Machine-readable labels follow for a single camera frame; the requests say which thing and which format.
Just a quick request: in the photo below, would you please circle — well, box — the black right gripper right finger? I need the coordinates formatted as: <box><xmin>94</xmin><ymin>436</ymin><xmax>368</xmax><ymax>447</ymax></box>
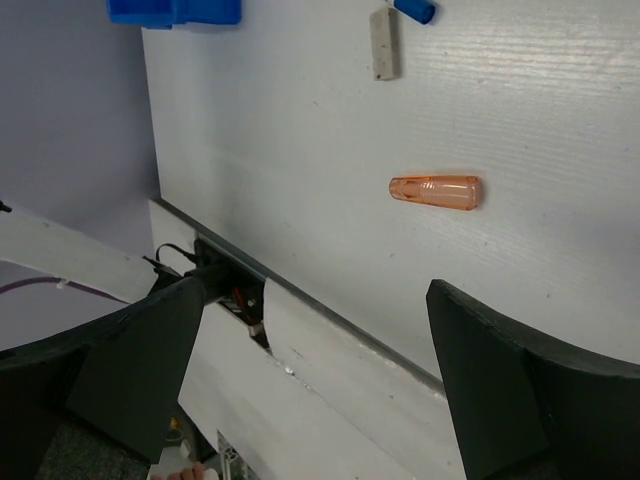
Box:
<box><xmin>426</xmin><ymin>280</ymin><xmax>639</xmax><ymax>479</ymax></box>

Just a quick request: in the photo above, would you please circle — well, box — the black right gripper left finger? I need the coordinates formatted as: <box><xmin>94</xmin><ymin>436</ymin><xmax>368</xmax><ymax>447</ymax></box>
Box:
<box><xmin>1</xmin><ymin>278</ymin><xmax>205</xmax><ymax>479</ymax></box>

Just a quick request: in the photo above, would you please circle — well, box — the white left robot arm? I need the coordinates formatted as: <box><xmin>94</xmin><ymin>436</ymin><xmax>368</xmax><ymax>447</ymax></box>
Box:
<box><xmin>1</xmin><ymin>202</ymin><xmax>158</xmax><ymax>303</ymax></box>

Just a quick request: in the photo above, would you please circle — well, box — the orange pen cap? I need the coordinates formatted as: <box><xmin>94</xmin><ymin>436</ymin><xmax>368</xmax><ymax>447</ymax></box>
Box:
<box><xmin>389</xmin><ymin>175</ymin><xmax>483</xmax><ymax>211</ymax></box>

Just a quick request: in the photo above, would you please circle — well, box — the blue plastic divided bin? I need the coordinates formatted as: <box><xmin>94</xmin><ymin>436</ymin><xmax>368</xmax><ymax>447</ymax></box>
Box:
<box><xmin>106</xmin><ymin>0</ymin><xmax>242</xmax><ymax>29</ymax></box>

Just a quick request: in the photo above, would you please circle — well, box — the grey eraser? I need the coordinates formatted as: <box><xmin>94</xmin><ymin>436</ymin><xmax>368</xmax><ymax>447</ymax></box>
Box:
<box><xmin>369</xmin><ymin>6</ymin><xmax>401</xmax><ymax>81</ymax></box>

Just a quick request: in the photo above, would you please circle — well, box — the white marker blue cap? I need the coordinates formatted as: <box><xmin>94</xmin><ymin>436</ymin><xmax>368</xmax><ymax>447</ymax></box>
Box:
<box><xmin>387</xmin><ymin>0</ymin><xmax>437</xmax><ymax>25</ymax></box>

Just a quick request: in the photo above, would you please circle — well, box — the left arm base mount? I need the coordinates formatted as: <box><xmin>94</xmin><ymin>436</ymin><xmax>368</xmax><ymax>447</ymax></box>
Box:
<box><xmin>144</xmin><ymin>238</ymin><xmax>265</xmax><ymax>337</ymax></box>

